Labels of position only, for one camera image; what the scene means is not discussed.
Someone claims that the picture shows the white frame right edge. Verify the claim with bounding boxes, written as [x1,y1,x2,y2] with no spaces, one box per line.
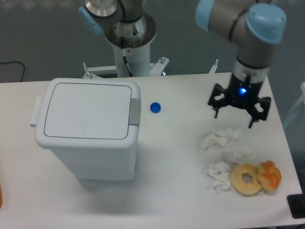
[282,82,305,129]

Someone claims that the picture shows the crumpled white tissue lower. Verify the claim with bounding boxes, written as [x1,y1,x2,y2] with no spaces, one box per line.
[206,161,231,194]

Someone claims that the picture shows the white trash can lid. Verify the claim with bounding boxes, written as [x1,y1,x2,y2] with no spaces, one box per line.
[44,83,132,140]

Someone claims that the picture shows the blue bottle cap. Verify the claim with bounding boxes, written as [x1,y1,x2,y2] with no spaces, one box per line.
[150,102,162,114]

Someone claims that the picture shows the white trash can body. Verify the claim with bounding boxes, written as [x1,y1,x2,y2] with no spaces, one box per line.
[35,78,141,181]

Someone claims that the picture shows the orange glazed bun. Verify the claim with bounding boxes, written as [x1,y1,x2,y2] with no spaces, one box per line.
[257,160,282,192]

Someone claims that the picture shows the black floor cable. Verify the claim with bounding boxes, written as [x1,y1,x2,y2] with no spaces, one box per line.
[0,61,26,82]

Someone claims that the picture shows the orange object left edge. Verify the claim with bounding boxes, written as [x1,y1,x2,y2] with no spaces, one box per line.
[0,185,3,208]

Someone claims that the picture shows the crumpled white tissue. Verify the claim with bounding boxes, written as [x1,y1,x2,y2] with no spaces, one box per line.
[224,146,252,164]
[199,128,243,154]
[206,161,231,194]

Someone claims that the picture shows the black device corner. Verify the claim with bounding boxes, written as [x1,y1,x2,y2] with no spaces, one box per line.
[287,194,305,219]

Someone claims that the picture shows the plain ring donut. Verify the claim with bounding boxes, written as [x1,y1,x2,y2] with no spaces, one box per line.
[231,163,262,196]

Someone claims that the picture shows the crumpled white tissue middle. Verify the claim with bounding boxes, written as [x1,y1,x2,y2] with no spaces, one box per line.
[224,146,252,164]

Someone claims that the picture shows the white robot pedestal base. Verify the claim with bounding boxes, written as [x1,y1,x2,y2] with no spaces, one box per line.
[82,11,170,79]

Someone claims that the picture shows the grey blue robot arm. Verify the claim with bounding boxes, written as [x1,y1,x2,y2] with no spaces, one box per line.
[78,0,286,123]

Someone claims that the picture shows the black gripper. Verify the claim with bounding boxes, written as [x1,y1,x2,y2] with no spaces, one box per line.
[208,73,271,129]

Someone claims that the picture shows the crumpled white tissue upper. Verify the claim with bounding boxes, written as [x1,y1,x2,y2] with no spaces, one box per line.
[199,128,243,154]

